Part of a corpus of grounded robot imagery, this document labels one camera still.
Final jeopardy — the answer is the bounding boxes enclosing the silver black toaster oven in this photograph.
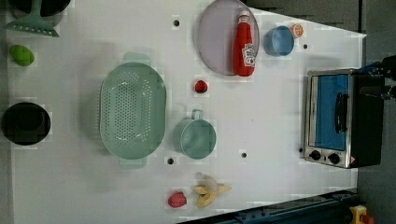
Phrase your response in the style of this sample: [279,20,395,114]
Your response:
[304,69,385,169]

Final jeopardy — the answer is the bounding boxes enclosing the grey round plate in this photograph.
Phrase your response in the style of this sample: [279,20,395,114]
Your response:
[197,0,261,76]

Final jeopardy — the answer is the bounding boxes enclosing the small red strawberry toy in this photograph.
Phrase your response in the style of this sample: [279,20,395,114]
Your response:
[194,80,208,93]

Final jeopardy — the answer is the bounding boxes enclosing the green cup with handle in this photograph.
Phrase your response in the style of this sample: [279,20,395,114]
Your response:
[173,109,217,160]

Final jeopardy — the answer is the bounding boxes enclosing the red ketchup bottle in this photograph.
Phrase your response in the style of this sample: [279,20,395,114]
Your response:
[233,10,256,77]

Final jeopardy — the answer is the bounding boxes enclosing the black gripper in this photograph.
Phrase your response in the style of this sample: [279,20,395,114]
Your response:
[360,55,396,100]

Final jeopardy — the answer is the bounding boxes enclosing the green slotted spatula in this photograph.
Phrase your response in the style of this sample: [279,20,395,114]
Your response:
[4,0,59,37]

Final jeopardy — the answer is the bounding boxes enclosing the green perforated colander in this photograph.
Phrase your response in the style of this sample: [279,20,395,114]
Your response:
[99,52,166,169]

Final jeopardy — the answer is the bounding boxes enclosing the large red strawberry toy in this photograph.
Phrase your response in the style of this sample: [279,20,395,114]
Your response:
[167,191,187,208]

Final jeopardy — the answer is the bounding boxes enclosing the orange slice toy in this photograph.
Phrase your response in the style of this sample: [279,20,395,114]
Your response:
[290,23,304,38]

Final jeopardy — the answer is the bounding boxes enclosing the blue metal frame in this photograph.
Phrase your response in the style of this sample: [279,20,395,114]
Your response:
[180,190,360,224]

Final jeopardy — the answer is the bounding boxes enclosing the green lime toy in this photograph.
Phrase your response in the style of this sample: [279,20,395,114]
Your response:
[9,45,35,66]

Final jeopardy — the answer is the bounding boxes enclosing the peeled banana toy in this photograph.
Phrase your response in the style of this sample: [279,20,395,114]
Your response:
[194,175,232,208]

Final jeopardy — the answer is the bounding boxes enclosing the blue bowl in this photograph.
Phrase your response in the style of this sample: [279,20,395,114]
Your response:
[263,26,294,56]

